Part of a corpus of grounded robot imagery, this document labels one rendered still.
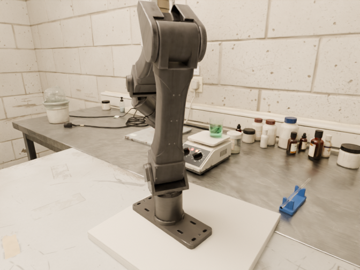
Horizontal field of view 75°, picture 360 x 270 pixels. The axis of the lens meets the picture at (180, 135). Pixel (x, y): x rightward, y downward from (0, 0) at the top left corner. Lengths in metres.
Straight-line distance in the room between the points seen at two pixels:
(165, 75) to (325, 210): 0.53
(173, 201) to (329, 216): 0.39
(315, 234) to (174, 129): 0.39
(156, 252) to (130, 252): 0.05
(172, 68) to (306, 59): 0.84
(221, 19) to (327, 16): 0.46
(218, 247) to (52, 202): 0.45
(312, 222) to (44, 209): 0.66
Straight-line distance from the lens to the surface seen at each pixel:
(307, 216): 0.68
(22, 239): 0.64
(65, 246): 0.58
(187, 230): 0.52
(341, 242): 0.64
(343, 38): 1.16
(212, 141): 0.83
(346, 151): 1.00
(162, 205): 0.52
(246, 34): 1.25
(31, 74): 3.00
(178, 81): 0.41
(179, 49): 0.39
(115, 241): 0.53
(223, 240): 0.52
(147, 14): 0.41
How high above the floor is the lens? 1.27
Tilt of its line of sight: 18 degrees down
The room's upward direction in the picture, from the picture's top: straight up
